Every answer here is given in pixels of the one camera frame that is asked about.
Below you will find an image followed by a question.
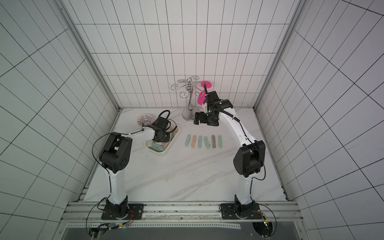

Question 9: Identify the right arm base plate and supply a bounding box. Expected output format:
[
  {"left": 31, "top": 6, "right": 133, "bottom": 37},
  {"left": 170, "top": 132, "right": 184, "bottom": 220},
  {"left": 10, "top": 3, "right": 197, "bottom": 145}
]
[{"left": 219, "top": 203, "right": 263, "bottom": 220}]

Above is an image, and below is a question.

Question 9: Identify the peach folding fruit knife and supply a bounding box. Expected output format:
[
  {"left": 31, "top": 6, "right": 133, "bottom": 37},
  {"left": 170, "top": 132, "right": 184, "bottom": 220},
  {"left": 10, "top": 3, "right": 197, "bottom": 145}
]
[{"left": 191, "top": 135, "right": 197, "bottom": 148}]

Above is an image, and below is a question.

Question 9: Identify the mint folding fruit knife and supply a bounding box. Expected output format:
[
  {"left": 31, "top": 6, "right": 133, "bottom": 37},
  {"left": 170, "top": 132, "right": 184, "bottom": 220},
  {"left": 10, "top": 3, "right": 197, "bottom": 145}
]
[
  {"left": 218, "top": 135, "right": 223, "bottom": 148},
  {"left": 185, "top": 134, "right": 192, "bottom": 147},
  {"left": 198, "top": 136, "right": 203, "bottom": 149},
  {"left": 204, "top": 136, "right": 211, "bottom": 149}
]

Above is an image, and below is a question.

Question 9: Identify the white plastic storage box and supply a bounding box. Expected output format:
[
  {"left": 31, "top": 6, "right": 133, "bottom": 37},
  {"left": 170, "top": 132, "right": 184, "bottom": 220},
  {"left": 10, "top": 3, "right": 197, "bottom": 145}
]
[{"left": 144, "top": 124, "right": 180, "bottom": 155}]

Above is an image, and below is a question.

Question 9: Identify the pink plastic wine glass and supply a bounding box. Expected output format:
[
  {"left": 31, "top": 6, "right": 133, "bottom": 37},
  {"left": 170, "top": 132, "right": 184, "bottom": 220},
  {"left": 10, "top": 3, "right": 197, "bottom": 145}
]
[{"left": 197, "top": 81, "right": 212, "bottom": 106}]

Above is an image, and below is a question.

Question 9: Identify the small patterned dish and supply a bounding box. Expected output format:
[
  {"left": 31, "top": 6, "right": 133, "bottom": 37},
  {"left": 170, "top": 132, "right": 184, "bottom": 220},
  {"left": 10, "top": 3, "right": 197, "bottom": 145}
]
[{"left": 137, "top": 114, "right": 155, "bottom": 127}]

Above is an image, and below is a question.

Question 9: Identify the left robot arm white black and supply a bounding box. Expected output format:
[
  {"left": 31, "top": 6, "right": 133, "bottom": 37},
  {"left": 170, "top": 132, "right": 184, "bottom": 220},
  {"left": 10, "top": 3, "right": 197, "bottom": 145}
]
[{"left": 97, "top": 110, "right": 178, "bottom": 211}]

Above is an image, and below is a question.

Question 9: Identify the chrome cup holder stand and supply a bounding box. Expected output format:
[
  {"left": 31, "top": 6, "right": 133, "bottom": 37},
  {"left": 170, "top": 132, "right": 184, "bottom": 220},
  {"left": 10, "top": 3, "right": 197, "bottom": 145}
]
[{"left": 170, "top": 76, "right": 203, "bottom": 122}]

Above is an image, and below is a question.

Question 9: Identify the olive green folding fruit knife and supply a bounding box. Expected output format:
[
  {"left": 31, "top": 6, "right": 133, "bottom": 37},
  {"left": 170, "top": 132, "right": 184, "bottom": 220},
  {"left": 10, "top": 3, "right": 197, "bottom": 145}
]
[{"left": 212, "top": 135, "right": 216, "bottom": 148}]

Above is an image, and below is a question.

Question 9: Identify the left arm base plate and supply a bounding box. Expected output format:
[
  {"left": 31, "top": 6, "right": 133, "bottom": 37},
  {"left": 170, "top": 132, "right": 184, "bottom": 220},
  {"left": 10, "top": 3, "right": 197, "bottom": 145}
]
[{"left": 101, "top": 204, "right": 144, "bottom": 221}]

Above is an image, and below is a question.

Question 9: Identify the aluminium mounting rail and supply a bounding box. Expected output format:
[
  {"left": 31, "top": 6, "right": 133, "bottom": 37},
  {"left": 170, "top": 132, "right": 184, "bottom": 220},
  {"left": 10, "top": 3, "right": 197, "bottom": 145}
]
[{"left": 62, "top": 202, "right": 304, "bottom": 224}]

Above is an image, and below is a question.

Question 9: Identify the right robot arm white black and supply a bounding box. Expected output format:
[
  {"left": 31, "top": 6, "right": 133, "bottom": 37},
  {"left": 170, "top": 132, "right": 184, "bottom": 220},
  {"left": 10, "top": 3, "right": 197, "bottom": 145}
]
[{"left": 194, "top": 84, "right": 266, "bottom": 215}]

